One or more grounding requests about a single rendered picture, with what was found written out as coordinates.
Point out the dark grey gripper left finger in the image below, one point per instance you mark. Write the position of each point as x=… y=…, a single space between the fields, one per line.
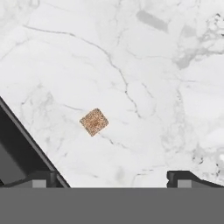
x=43 y=178

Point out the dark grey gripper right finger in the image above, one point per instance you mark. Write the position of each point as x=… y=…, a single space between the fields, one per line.
x=180 y=178

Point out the brown sugar cube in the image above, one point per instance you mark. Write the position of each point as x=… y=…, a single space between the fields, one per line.
x=94 y=122

